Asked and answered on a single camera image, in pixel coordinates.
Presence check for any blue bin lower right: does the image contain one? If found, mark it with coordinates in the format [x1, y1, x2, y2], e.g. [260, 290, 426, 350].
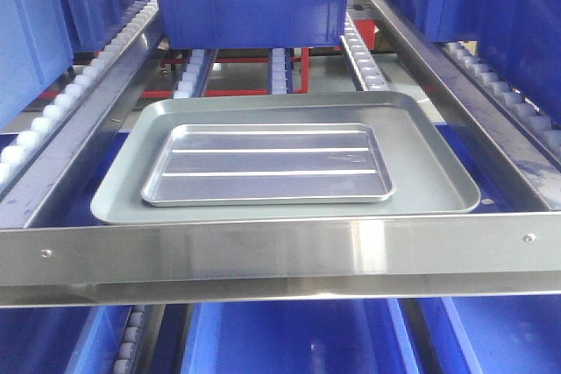
[418, 295, 560, 373]

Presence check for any middle white roller track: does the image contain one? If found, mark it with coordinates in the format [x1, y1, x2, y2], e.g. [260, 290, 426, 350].
[267, 48, 294, 95]

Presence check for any large grey flat tray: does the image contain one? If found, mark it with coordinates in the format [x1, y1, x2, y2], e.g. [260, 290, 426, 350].
[90, 91, 480, 224]

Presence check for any blue bin right shelf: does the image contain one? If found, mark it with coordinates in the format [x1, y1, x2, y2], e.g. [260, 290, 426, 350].
[388, 0, 560, 119]

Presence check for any far left roller track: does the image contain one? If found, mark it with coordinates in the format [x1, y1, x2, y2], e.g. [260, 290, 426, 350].
[1, 0, 159, 187]

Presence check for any ribbed silver metal tray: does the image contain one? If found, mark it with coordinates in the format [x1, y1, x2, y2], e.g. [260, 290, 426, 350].
[141, 123, 395, 208]

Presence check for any large blue bin left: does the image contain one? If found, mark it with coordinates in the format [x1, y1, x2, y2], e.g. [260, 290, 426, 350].
[1, 0, 73, 126]

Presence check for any left white roller track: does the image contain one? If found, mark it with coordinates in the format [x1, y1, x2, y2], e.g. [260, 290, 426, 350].
[172, 49, 218, 99]

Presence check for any far right roller track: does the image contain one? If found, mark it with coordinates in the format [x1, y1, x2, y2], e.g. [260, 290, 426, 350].
[443, 42, 560, 160]

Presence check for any red metal frame cart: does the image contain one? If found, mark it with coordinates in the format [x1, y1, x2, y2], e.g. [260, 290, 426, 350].
[39, 18, 382, 103]

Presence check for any right steel lane divider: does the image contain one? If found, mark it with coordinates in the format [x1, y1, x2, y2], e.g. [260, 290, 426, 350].
[354, 0, 560, 210]

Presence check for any lower white roller track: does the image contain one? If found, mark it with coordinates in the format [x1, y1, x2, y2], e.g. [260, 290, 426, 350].
[112, 305, 148, 374]

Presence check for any blue bin lower centre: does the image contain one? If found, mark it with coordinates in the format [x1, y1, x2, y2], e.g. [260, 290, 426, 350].
[181, 299, 422, 373]

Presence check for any blue bin lower left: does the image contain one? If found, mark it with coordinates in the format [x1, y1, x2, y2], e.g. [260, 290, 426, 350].
[1, 306, 131, 373]

